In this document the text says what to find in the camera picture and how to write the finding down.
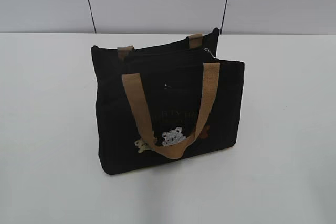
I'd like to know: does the black canvas tote bag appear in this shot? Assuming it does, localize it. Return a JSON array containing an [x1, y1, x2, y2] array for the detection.
[[91, 28, 245, 175]]

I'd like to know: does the silver zipper pull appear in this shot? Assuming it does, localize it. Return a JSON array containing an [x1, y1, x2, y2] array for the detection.
[[203, 48, 217, 60]]

